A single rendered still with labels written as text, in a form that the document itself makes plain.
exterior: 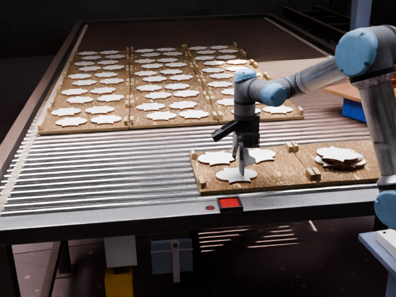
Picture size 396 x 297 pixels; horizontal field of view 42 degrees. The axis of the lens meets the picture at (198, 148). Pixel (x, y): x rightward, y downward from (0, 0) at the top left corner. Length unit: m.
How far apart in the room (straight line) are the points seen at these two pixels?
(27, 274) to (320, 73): 2.10
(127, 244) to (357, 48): 0.93
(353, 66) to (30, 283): 2.23
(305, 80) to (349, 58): 0.33
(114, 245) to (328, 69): 0.88
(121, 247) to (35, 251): 1.65
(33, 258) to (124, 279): 1.55
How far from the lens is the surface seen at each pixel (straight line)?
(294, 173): 1.93
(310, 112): 2.65
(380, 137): 1.43
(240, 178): 1.85
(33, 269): 3.20
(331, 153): 1.99
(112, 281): 1.79
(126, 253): 1.76
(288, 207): 1.75
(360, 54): 1.39
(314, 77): 1.69
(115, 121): 2.48
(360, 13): 3.78
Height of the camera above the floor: 1.74
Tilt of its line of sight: 22 degrees down
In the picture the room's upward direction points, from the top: 1 degrees counter-clockwise
